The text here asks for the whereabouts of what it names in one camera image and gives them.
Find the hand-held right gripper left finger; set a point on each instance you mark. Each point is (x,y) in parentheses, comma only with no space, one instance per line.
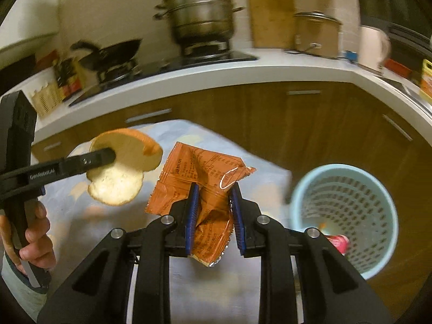
(193,211)

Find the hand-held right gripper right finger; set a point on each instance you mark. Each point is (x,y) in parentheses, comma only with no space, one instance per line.
(237,217)

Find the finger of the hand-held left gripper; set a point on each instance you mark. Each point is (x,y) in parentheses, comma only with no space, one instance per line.
(50,170)

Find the orange foil packet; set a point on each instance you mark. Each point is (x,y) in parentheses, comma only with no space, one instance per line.
(202,175)

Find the large orange fruit peel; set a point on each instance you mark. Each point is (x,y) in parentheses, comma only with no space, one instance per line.
(128,182)

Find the light blue plastic basket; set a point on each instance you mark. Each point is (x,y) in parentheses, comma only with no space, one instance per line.
(371,189)

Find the person's left forearm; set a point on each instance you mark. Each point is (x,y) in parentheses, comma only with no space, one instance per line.
(20,297)

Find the person's left hand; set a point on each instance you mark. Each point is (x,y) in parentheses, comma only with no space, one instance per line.
(38,243)

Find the cream wicker basket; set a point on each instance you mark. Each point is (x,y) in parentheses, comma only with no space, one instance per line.
(47,100)

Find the patterned pastel tablecloth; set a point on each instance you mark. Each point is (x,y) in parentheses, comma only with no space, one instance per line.
(101,219)

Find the dark sauce bottle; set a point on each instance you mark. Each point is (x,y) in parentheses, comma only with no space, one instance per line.
(64,77)

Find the red packet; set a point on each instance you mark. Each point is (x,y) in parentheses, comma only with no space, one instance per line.
(47,60)

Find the red label sauce bottle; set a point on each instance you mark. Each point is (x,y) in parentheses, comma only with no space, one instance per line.
(77,79)

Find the wooden kitchen cabinet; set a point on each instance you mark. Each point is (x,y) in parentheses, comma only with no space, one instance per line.
(236,114)

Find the black wok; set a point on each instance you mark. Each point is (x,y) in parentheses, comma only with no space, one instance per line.
(114,52)

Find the black gas stove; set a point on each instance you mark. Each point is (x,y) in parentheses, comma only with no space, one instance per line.
(209,59)

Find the steel steamer pot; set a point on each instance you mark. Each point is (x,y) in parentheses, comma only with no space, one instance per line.
(202,13)

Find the small blue item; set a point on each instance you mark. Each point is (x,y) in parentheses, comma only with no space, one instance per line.
(351,56)

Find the wooden cutting board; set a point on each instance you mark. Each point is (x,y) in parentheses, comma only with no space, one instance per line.
(271,17)

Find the white electric kettle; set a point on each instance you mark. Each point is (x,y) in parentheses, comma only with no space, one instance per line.
(371,49)

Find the red box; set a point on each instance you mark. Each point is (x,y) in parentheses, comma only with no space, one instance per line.
(398,68)

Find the yellow bottle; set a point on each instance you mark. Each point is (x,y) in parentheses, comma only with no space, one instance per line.
(426,81)

